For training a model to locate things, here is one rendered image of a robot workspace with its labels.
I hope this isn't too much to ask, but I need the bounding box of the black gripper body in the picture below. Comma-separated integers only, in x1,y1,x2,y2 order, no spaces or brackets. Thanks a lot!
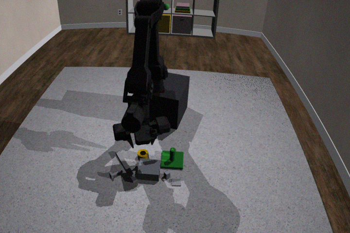
113,113,171,141

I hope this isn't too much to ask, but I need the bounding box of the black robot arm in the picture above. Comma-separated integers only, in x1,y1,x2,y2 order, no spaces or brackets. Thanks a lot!
121,0,168,145

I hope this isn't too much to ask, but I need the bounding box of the gold round nut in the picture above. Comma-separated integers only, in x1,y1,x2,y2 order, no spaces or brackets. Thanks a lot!
138,149,149,160

